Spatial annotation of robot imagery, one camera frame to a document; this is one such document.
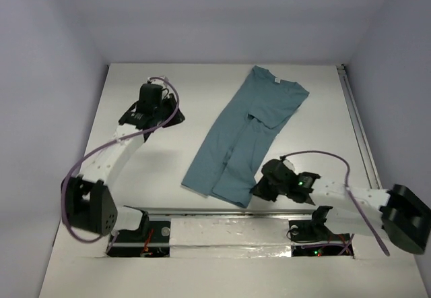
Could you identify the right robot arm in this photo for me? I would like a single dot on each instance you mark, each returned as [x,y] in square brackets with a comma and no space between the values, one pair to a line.
[396,214]

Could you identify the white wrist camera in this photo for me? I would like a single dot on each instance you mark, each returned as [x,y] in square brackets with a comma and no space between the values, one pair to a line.
[157,79]
[287,163]

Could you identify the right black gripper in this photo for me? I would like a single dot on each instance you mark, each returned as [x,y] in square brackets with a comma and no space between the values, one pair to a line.
[260,189]

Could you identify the aluminium right side rail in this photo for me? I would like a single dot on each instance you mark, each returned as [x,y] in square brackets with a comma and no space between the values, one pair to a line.
[364,148]

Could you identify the aluminium rail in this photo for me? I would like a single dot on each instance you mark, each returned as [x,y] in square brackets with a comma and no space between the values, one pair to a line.
[364,148]
[201,212]

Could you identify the aluminium front rail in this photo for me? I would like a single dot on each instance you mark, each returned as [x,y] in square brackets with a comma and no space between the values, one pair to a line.
[201,212]

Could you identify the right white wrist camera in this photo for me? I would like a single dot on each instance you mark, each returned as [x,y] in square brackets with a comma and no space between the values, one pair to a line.
[287,163]

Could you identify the teal t-shirt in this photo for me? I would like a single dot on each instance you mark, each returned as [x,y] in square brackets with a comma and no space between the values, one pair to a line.
[225,165]

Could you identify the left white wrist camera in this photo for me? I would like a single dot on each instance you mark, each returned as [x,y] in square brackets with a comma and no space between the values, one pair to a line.
[157,79]

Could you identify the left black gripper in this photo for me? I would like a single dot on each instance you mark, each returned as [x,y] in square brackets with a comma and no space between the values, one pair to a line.
[172,110]

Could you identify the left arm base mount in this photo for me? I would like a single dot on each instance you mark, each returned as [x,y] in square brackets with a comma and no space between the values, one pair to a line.
[154,243]

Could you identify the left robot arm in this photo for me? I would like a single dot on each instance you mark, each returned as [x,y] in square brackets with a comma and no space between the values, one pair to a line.
[86,200]

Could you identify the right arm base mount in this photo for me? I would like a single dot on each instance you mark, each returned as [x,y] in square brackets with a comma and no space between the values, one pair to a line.
[311,238]

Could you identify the white foil-taped centre block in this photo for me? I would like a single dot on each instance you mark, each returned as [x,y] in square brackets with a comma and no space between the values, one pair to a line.
[229,238]

